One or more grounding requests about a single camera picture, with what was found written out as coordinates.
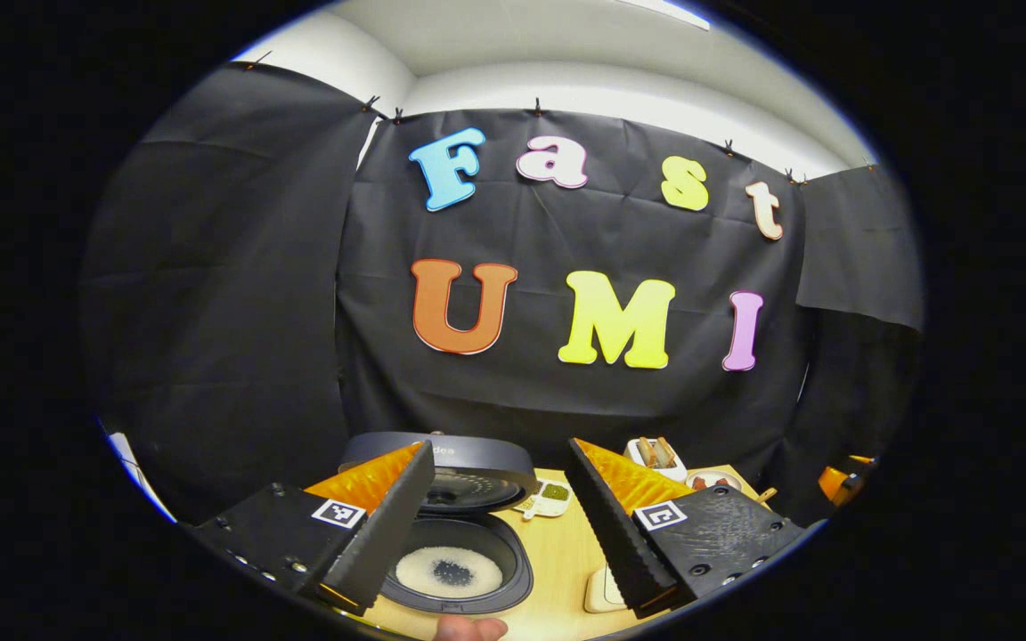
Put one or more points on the black backdrop cloth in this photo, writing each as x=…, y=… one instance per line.
x=237, y=294

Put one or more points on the round white plate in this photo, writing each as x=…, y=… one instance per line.
x=716, y=475

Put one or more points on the toast slice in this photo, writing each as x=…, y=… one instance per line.
x=646, y=451
x=665, y=451

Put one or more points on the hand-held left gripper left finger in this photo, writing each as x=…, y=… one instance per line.
x=393, y=525

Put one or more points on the white toaster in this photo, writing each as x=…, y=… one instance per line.
x=655, y=472

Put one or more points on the wide ceiling light panel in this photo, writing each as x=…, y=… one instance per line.
x=664, y=11

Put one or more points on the dark grey rice cooker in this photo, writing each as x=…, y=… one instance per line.
x=482, y=463

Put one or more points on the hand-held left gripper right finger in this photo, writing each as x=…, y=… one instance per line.
x=611, y=530

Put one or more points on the white divided grain dish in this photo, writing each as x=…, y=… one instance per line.
x=549, y=500

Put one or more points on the clear tray of rice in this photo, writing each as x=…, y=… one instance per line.
x=600, y=592

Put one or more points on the white rice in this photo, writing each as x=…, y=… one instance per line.
x=419, y=574

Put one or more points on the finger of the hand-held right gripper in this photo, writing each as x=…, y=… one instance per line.
x=863, y=461
x=841, y=485

